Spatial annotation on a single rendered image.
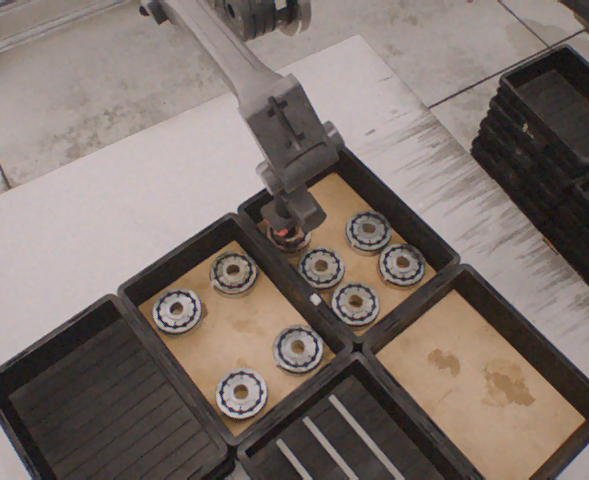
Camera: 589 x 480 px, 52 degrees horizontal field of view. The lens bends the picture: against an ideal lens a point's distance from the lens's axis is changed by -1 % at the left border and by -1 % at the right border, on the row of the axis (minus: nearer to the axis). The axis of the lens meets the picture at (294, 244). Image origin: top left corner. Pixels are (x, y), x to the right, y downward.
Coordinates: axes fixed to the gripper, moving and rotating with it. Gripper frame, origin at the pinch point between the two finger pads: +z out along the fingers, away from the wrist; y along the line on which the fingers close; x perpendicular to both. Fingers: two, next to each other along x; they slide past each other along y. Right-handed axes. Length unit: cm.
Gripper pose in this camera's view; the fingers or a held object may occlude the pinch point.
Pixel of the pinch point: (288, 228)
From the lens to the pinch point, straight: 135.3
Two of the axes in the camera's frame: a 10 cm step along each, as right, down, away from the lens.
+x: -6.2, -7.0, 3.6
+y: 7.9, -5.4, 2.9
